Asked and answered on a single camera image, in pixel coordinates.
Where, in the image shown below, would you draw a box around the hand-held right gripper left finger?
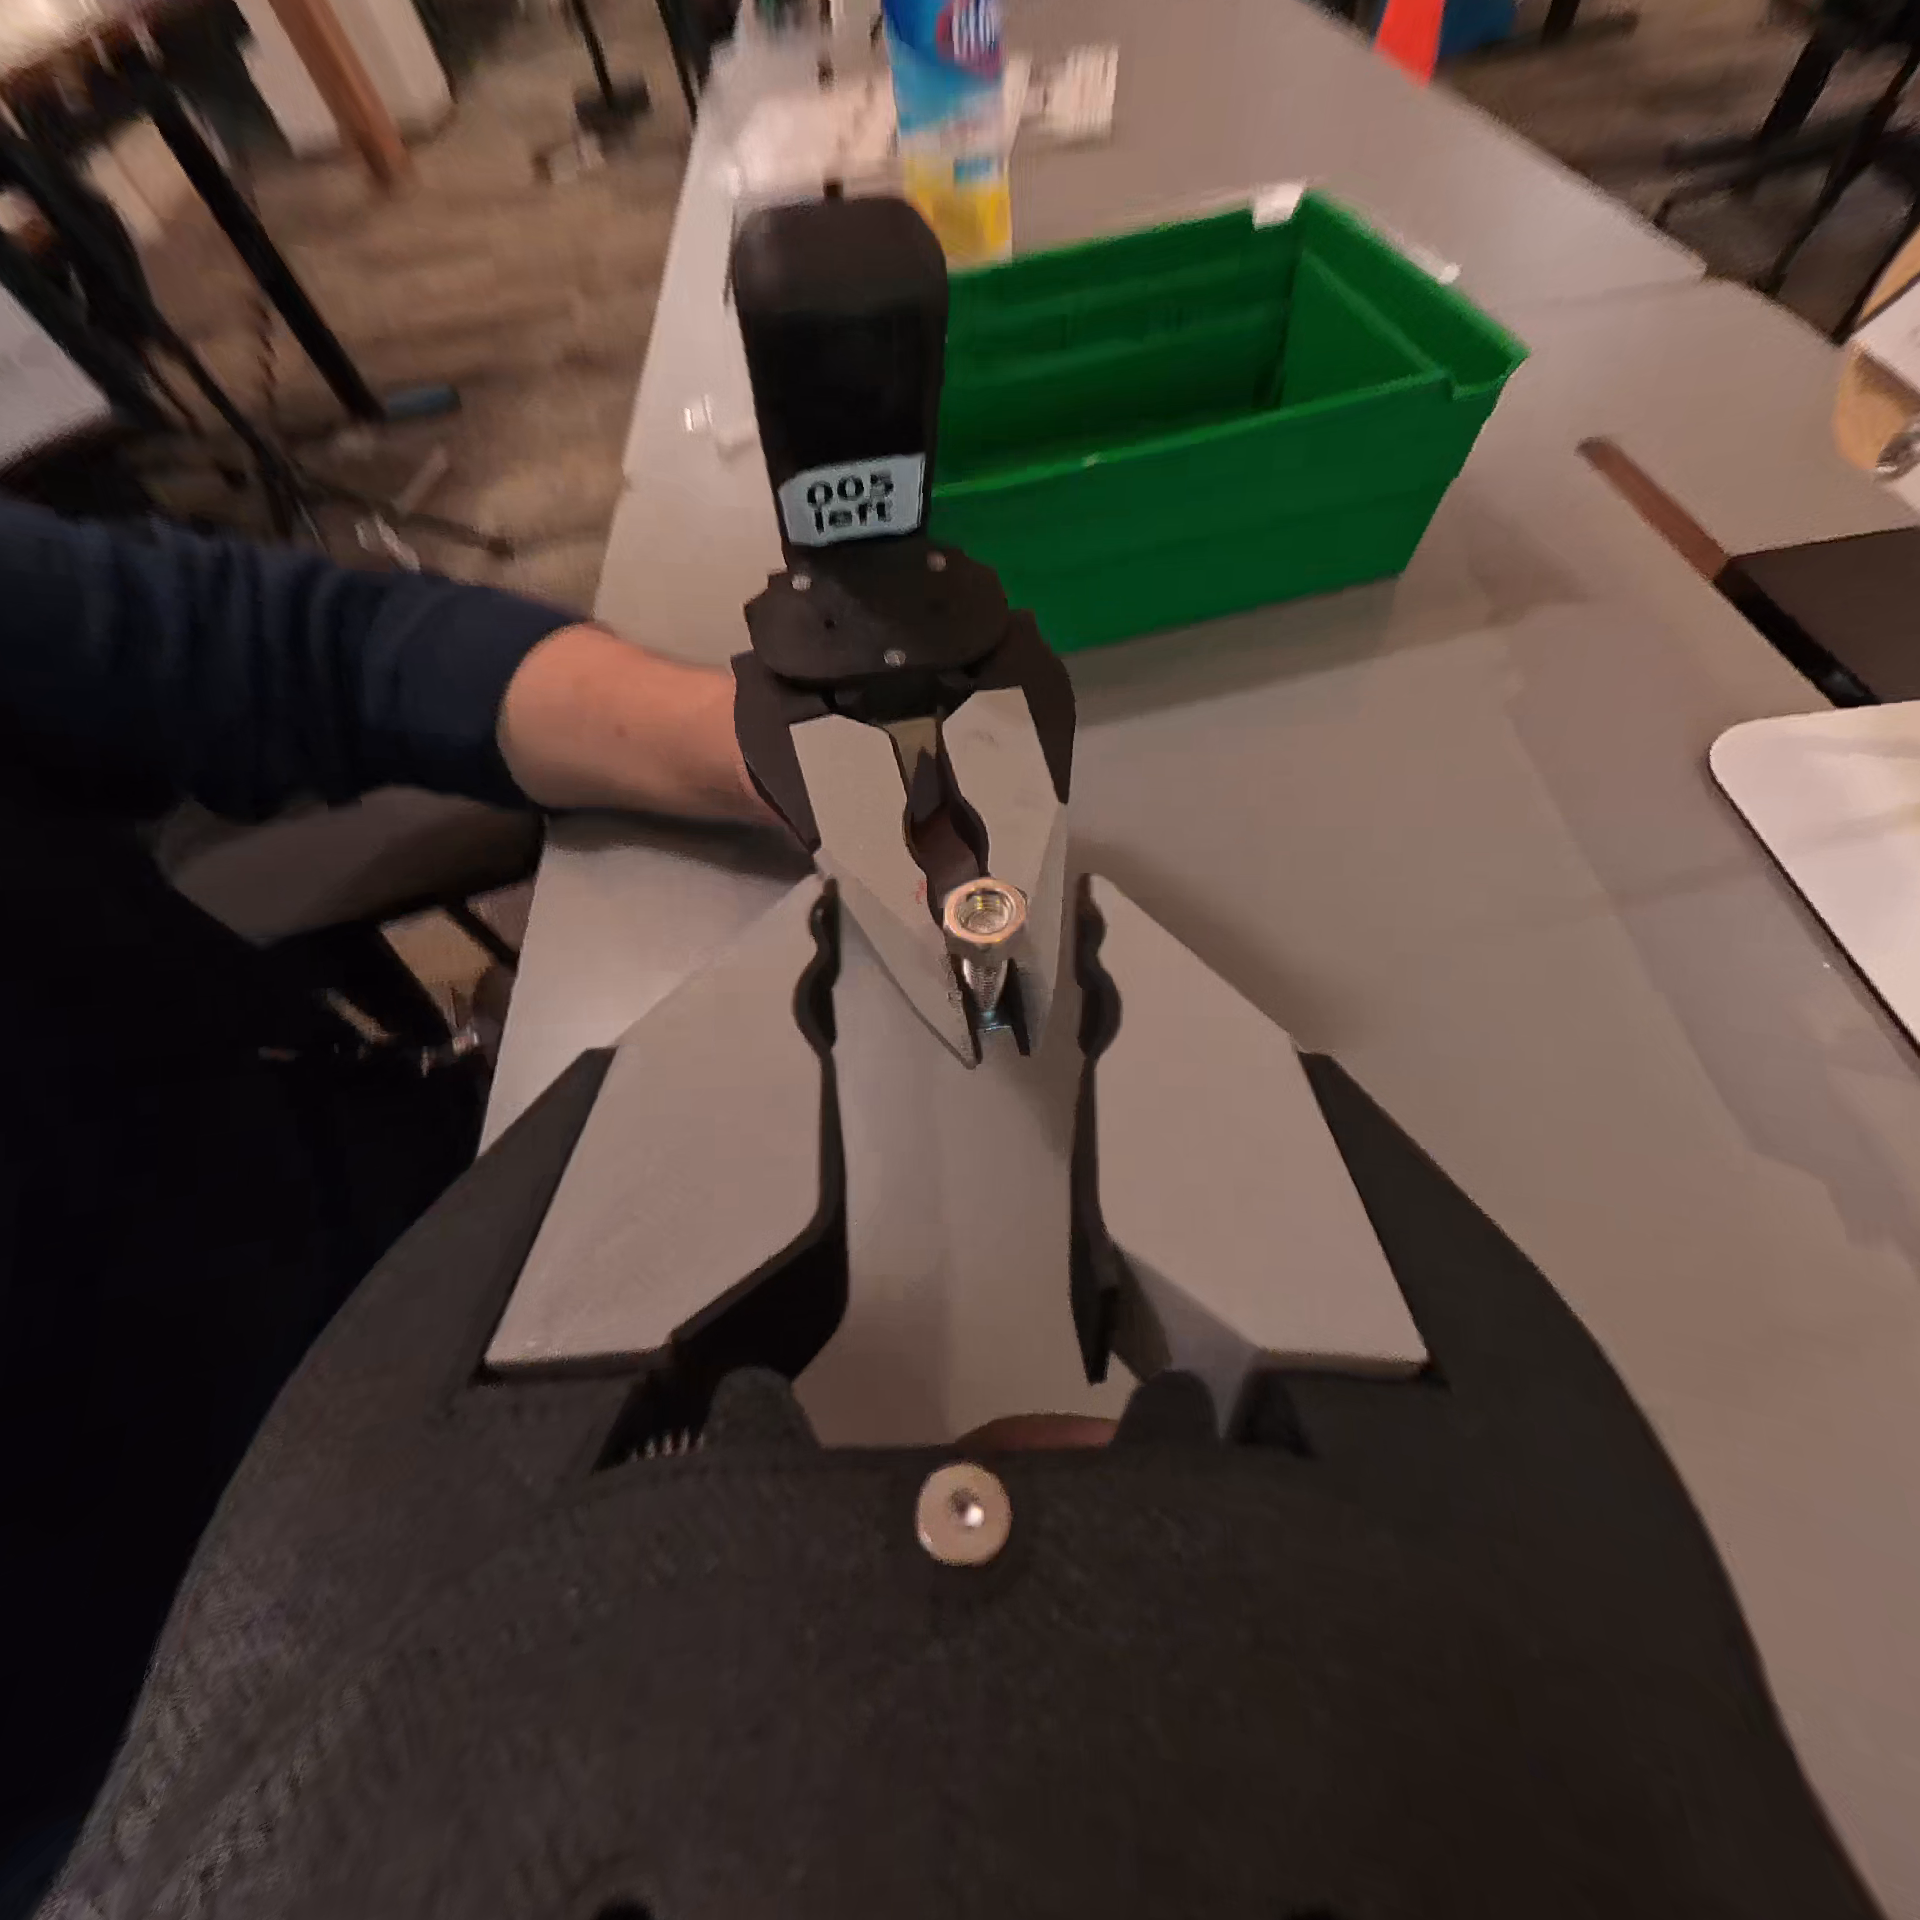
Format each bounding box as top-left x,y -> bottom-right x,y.
482,874 -> 855,1395

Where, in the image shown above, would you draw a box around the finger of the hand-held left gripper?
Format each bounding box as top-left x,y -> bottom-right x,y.
792,717 -> 983,1072
935,694 -> 1072,1061

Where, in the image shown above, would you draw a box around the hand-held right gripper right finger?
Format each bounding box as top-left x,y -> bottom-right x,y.
1067,874 -> 1432,1447

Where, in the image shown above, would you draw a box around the long steel hex bolt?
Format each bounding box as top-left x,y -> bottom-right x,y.
945,938 -> 1029,1042

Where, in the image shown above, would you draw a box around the green plastic bin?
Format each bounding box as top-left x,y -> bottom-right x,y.
925,188 -> 1530,658

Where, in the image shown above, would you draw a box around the person's left forearm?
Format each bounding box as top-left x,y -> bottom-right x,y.
0,501 -> 662,824

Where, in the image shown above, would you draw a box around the person's left hand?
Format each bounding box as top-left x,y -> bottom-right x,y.
646,658 -> 819,845

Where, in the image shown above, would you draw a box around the disinfecting wipes canister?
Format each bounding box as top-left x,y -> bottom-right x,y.
880,0 -> 1025,272

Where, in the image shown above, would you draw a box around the white printed papers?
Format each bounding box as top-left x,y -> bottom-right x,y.
1035,47 -> 1122,140

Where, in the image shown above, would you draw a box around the white document stand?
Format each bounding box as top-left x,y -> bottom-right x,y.
1709,701 -> 1920,1051

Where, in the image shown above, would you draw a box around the instruction sign on stand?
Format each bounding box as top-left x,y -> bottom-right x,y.
1833,227 -> 1920,487

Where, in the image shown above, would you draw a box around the wooden post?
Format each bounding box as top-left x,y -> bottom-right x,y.
266,0 -> 416,191

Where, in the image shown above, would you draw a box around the black table cable cover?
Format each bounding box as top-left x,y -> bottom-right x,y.
1723,527 -> 1920,707

